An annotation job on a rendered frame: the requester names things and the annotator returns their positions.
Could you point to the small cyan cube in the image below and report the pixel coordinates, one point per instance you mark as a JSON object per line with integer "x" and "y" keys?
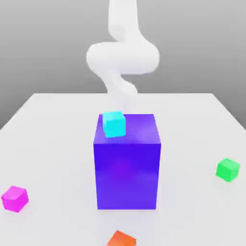
{"x": 114, "y": 125}

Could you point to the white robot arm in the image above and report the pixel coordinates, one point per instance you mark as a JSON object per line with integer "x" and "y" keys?
{"x": 123, "y": 57}

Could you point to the small green cube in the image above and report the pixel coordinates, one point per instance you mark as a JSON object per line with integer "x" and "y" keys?
{"x": 227, "y": 170}

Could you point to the large purple box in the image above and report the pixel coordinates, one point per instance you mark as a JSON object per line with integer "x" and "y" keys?
{"x": 126, "y": 173}

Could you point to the small orange cube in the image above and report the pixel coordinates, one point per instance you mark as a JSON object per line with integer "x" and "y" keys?
{"x": 122, "y": 240}

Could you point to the small magenta cube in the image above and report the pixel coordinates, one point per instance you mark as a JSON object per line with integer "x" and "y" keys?
{"x": 15, "y": 199}

